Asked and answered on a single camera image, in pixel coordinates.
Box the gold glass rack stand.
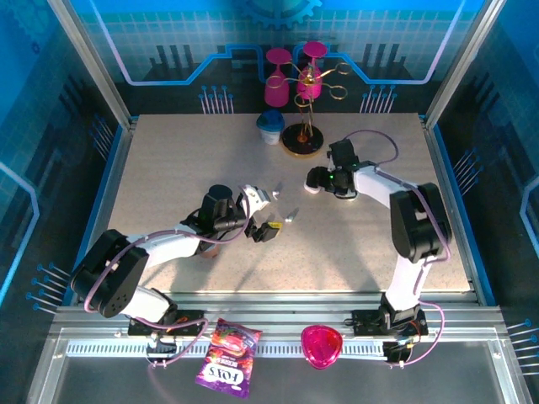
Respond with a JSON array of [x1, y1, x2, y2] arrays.
[[280, 58, 353, 159]]

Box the white cup with blue lid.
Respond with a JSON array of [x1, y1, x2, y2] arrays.
[[255, 109, 286, 146]]

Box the pink wine glass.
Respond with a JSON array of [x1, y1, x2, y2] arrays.
[[296, 40, 328, 101], [264, 47, 292, 107]]

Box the pink heart-shaped bowl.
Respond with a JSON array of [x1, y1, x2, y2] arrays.
[[300, 323, 342, 370]]

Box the purple candy bag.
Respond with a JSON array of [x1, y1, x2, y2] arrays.
[[194, 318, 263, 399]]

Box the black controller board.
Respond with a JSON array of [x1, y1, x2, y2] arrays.
[[382, 339, 418, 366], [145, 334, 179, 367]]

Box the aluminium frame cross rail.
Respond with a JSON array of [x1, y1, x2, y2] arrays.
[[50, 290, 506, 338]]

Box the aluminium table side rail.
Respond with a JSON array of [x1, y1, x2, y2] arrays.
[[419, 115, 489, 295], [75, 117, 140, 295]]

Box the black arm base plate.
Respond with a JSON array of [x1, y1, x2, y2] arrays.
[[350, 309, 430, 338], [127, 309, 207, 338]]

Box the white slotted cable duct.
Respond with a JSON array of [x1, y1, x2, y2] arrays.
[[65, 339, 391, 359]]

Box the aluminium frame post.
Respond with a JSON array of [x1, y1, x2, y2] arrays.
[[46, 0, 140, 131], [423, 0, 509, 131]]

